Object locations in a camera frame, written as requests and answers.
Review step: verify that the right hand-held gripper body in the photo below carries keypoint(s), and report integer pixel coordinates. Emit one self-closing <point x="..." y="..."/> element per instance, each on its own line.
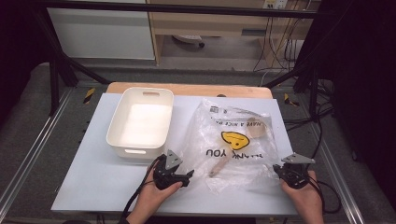
<point x="295" y="174"/>

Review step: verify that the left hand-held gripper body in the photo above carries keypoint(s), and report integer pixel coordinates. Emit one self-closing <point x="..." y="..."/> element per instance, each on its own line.
<point x="165" y="177"/>

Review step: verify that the beige silicone spoon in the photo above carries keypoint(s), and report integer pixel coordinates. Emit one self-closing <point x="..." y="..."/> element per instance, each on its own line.
<point x="218" y="167"/>

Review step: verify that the white plastic bin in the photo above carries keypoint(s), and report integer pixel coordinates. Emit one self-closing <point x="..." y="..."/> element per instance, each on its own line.
<point x="143" y="130"/>

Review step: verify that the person's left hand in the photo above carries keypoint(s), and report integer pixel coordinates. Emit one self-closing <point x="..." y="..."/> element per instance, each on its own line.
<point x="152" y="202"/>

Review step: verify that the person's right hand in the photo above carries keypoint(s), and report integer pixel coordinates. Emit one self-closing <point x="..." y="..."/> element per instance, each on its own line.
<point x="306" y="202"/>

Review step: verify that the white board sheet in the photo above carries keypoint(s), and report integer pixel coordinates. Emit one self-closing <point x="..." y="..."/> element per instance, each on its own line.
<point x="93" y="186"/>

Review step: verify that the wooden table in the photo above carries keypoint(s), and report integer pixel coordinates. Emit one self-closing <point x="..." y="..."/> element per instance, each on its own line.
<point x="193" y="89"/>

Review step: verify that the black curtain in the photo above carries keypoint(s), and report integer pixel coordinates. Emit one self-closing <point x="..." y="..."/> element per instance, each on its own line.
<point x="18" y="46"/>
<point x="364" y="77"/>

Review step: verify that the grey chair foot with caster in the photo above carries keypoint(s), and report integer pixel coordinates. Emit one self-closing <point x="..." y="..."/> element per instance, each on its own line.
<point x="188" y="39"/>

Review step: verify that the wooden desk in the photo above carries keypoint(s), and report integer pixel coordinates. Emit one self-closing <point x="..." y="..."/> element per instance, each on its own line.
<point x="199" y="23"/>

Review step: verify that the white cabinet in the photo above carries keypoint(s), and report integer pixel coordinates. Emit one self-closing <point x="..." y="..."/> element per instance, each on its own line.
<point x="99" y="34"/>

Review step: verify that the white power strip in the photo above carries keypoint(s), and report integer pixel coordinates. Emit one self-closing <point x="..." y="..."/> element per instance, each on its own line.
<point x="275" y="3"/>

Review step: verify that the aluminium rail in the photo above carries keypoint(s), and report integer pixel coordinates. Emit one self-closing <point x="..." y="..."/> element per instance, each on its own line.
<point x="339" y="174"/>
<point x="34" y="146"/>

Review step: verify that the black frame leg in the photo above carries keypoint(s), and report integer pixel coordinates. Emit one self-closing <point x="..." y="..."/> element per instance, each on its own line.
<point x="63" y="67"/>
<point x="306" y="74"/>

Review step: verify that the black frame crossbar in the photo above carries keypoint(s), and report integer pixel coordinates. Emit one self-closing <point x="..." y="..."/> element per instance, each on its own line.
<point x="186" y="8"/>

